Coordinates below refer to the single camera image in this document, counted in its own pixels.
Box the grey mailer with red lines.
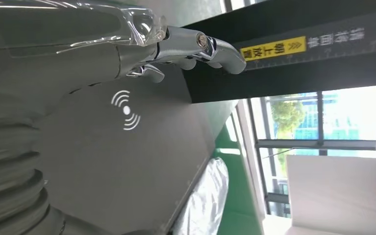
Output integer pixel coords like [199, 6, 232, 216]
[170, 157, 230, 235]

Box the green conveyor belt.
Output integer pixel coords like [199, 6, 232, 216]
[213, 113, 263, 235]

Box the black scanner platform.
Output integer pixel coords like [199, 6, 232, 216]
[32, 65, 218, 235]

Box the black scanner column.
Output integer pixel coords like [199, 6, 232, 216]
[181, 0, 376, 104]

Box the white panel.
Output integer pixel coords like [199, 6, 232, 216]
[285, 155, 376, 235]

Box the aluminium conveyor frame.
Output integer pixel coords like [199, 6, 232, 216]
[235, 100, 268, 221]

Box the dark window frame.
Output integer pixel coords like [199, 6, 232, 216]
[220, 0, 376, 218]

